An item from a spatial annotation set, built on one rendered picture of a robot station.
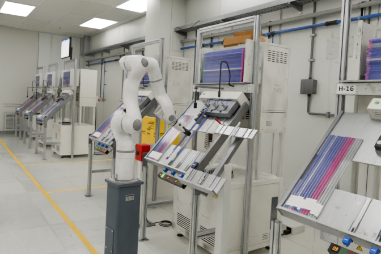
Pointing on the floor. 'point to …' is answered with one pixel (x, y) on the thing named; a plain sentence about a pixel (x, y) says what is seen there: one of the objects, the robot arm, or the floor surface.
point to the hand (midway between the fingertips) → (187, 133)
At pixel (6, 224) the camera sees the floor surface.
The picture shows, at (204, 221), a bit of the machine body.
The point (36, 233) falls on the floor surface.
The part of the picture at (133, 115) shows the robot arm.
